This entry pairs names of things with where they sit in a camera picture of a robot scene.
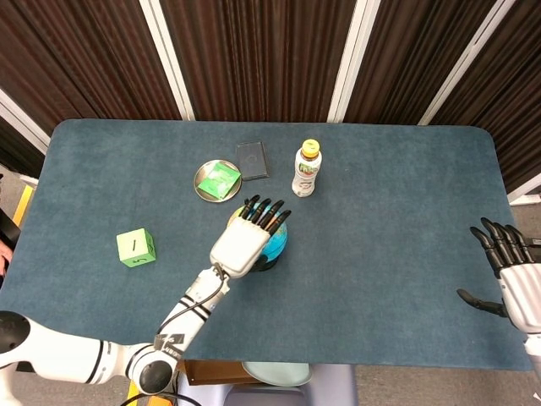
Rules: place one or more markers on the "blue table mat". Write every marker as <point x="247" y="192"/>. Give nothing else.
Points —
<point x="380" y="254"/>

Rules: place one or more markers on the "round metal plate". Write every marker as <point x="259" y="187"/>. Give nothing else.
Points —
<point x="203" y="169"/>

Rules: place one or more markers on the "dark rectangular card box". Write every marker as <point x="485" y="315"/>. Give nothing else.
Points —
<point x="252" y="160"/>

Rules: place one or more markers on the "lavender plastic stool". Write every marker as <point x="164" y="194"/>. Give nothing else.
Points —
<point x="334" y="385"/>

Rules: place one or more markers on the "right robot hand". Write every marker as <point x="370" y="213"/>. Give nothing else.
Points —
<point x="524" y="292"/>

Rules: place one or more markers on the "white screen post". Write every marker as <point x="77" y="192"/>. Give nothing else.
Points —
<point x="456" y="63"/>
<point x="168" y="63"/>
<point x="349" y="63"/>
<point x="25" y="122"/>
<point x="526" y="195"/>

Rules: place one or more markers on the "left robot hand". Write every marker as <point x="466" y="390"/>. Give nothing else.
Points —
<point x="236" y="249"/>

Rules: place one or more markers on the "green packet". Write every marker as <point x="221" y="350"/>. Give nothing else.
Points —
<point x="220" y="181"/>

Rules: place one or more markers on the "green cube with numbers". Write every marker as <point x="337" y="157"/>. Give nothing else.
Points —
<point x="133" y="245"/>

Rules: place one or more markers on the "pale blue plate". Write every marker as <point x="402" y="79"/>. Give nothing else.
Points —
<point x="279" y="374"/>

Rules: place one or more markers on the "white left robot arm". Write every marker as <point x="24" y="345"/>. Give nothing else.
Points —
<point x="190" y="308"/>

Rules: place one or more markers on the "brown screen panel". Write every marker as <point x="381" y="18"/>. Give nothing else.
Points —
<point x="515" y="84"/>
<point x="262" y="55"/>
<point x="84" y="55"/>
<point x="406" y="55"/>

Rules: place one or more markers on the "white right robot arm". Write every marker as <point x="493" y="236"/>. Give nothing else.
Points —
<point x="534" y="351"/>

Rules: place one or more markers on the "drink bottle with yellow cap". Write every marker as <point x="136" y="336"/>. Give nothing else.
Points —
<point x="305" y="177"/>

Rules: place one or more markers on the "small blue globe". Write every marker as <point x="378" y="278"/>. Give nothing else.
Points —
<point x="277" y="249"/>

